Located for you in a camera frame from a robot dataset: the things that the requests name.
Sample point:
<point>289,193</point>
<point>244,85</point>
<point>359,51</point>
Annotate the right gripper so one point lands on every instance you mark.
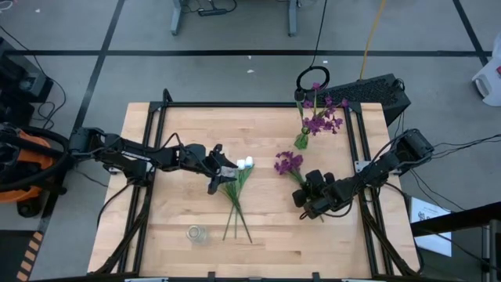
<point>329,197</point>

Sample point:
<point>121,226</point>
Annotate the green glass vase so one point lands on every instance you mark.
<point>301,142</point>

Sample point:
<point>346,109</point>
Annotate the black mat orange stripes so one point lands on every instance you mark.
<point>29,254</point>

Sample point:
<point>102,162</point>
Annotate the black equipment box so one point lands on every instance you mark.
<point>19,78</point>

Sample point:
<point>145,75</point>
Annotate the black metal beam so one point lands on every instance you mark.
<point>462,219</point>

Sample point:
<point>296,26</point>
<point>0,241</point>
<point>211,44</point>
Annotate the white blue-tipped artificial tulip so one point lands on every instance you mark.
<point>249,160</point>

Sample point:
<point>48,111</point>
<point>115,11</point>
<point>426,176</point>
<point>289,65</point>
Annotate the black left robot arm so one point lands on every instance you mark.
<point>129,154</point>

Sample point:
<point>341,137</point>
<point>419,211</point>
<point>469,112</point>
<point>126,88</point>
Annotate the white paper sheet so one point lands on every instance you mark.
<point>424,213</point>

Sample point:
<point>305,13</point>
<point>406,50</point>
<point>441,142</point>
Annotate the orange black vacuum cleaner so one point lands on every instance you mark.
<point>23,184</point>

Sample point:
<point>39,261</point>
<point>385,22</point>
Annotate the clear glass vase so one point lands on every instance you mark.
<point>197,234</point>

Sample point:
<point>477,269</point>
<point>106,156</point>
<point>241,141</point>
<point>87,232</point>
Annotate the grey metal post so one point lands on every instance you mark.
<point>494,254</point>

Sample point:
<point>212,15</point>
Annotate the white veined flower spray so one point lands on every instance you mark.
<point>238,192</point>

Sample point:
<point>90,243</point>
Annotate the purple artificial flower bunch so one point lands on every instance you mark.
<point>287,162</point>
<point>317,124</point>

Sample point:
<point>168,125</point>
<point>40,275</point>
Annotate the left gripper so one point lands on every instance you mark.
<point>197,158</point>

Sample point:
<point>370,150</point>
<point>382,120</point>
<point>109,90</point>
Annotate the black power strip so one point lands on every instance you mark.
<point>213,12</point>

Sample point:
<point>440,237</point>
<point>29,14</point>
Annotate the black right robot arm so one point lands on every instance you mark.
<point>391,160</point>

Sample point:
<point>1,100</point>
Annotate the black metal table frame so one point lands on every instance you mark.
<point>254,104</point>

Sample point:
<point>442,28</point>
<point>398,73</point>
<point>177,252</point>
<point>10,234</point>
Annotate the black computer tower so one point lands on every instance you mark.
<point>368,92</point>

